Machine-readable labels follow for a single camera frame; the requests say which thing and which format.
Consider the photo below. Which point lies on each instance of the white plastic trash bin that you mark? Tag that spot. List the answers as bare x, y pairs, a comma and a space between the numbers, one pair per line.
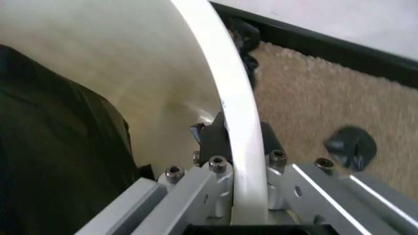
98, 54

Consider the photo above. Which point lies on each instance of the beige shaggy rug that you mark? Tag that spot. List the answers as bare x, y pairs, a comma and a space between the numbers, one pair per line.
326, 98

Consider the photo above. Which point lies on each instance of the black furniture base rail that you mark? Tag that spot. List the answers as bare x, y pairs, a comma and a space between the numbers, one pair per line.
326, 41

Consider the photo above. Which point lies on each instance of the dark grey crumpled plastic piece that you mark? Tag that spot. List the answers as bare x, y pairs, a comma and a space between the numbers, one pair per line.
351, 148

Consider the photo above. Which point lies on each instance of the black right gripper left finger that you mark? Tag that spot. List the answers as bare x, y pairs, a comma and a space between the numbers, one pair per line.
183, 193

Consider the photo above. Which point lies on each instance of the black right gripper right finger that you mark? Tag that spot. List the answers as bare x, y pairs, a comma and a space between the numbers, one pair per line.
326, 195

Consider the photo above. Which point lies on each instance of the black garbage bag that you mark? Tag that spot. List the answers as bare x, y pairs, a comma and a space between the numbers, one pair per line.
49, 147

